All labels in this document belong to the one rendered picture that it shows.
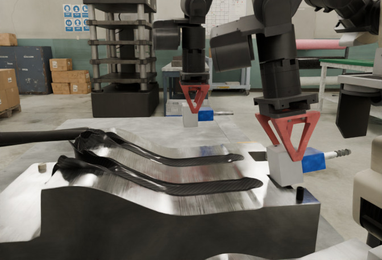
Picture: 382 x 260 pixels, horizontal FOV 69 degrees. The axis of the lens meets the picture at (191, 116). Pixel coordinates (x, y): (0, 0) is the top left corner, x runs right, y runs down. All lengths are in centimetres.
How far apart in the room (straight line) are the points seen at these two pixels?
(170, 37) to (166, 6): 640
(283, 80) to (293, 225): 21
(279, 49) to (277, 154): 16
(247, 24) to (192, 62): 26
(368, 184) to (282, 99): 44
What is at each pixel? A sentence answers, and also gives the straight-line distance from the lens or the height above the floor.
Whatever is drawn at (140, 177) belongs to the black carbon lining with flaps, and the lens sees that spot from 46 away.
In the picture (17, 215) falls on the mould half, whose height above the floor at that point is 86.
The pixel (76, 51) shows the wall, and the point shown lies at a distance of 754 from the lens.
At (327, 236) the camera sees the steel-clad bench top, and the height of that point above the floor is 80.
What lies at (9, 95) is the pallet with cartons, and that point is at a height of 33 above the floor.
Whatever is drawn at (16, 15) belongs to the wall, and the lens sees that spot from 819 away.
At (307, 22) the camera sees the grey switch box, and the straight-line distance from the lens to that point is 713.
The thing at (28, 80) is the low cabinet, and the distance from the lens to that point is 755.
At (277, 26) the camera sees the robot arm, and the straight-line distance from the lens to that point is 40.
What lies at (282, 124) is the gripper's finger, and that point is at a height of 100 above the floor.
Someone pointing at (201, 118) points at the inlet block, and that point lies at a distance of 70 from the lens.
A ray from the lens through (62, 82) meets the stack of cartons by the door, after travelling 732.
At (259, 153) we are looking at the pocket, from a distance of 61.
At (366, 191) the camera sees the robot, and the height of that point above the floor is 77.
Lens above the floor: 110
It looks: 14 degrees down
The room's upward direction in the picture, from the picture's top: straight up
